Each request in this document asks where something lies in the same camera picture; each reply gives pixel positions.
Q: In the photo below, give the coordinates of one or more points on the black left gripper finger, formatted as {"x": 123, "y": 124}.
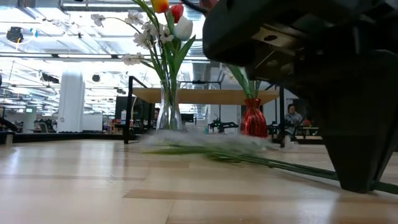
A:
{"x": 6, "y": 127}

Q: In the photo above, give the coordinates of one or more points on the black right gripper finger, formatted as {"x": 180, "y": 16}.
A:
{"x": 394, "y": 130}
{"x": 354, "y": 149}

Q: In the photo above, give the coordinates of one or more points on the white artificial tulip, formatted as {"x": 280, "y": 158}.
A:
{"x": 183, "y": 28}

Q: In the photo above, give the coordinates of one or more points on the bright red artificial tulip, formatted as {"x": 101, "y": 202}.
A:
{"x": 177, "y": 12}

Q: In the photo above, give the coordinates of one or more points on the orange yellow artificial tulip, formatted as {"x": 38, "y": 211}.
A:
{"x": 160, "y": 5}

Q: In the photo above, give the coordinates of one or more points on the black background robot arm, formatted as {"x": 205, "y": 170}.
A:
{"x": 224, "y": 126}

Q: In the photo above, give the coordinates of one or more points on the wooden shelf with black legs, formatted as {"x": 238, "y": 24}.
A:
{"x": 211, "y": 96}

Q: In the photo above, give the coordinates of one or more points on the green exit sign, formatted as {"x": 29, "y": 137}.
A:
{"x": 29, "y": 110}

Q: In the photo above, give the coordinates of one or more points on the person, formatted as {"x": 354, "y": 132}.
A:
{"x": 156, "y": 113}
{"x": 292, "y": 118}

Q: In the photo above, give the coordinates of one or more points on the black round ceiling fixture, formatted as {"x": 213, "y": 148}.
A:
{"x": 14, "y": 34}

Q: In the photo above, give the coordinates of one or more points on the red ribbed glass vase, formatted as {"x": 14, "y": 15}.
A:
{"x": 253, "y": 121}

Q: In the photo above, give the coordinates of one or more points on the long ceiling light strip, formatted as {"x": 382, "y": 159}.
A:
{"x": 84, "y": 56}

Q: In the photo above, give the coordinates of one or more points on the black background screen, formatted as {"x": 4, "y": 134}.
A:
{"x": 138, "y": 107}

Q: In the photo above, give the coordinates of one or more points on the clear glass vase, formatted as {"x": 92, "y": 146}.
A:
{"x": 169, "y": 115}

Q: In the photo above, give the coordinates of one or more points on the black aluminium rig frame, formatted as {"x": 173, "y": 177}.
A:
{"x": 62, "y": 137}

